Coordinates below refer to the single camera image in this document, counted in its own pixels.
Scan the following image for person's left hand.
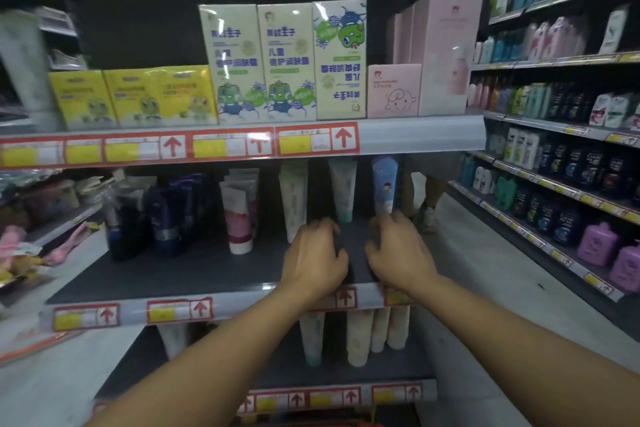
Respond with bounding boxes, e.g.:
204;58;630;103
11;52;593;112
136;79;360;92
279;218;350;303

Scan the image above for person's right hand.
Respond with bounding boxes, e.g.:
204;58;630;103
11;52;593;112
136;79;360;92
364;210;442;296

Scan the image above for person's left forearm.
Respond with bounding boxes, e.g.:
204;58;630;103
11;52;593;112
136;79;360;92
85;284;326;427

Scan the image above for person's right forearm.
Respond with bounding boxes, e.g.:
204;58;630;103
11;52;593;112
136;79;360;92
407;274;640;427

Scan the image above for cream hanging tube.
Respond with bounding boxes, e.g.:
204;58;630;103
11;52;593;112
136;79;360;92
370;307;391;354
387;305;411;350
346;310;375;368

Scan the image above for white teal cap tube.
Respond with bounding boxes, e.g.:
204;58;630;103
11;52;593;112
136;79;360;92
328;157;359;224

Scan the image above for light blue cartoon tube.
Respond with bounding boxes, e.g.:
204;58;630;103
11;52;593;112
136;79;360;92
371;156;400;217

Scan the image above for white pale green tube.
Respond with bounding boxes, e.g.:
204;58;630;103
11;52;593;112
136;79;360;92
278;160;310;244

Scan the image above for white teal hanging tube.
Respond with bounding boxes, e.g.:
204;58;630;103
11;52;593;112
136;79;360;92
299;312;326;368

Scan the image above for white and pink tube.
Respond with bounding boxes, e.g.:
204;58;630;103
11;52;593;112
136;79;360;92
227;168;261;241
219;180;255;256

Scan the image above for grey store shelf unit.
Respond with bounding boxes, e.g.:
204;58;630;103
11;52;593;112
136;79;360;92
0;114;487;417

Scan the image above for green bottle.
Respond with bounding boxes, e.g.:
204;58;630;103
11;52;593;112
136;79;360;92
494;176;519;212

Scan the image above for small pink box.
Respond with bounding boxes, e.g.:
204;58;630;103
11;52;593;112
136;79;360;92
366;64;423;119

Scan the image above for group of dark blue tubes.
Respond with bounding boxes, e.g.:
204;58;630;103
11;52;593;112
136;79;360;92
144;173;207;258

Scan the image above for tall white frog cartoon box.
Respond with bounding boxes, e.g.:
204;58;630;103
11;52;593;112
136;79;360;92
312;0;368;121

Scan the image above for dark aisle shelving unit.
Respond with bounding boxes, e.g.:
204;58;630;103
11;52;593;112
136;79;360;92
446;0;640;342

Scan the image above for tall cream frog cartoon box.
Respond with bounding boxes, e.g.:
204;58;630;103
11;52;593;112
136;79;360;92
257;2;318;122
198;4;269;125

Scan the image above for rows of dark shampoo bottles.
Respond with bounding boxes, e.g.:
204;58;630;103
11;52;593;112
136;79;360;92
512;81;640;248

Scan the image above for tall pink box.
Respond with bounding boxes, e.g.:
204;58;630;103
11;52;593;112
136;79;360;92
399;5;416;65
410;0;485;117
384;14;403;65

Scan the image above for group of black bottles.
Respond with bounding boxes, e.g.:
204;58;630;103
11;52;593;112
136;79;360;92
102;180;151;263

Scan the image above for purple bottle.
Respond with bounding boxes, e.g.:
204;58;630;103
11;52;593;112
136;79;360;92
577;222;620;268
608;241;640;293

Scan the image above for yellow frog print box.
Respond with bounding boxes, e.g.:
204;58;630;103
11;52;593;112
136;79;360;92
157;65;219;126
102;68;167;127
48;70;119;131

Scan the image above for rows of pastel toiletry bottles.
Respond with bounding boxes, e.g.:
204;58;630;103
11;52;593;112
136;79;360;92
460;0;640;192

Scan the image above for side shelf with pink goods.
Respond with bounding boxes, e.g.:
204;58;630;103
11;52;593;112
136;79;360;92
0;166;117;310

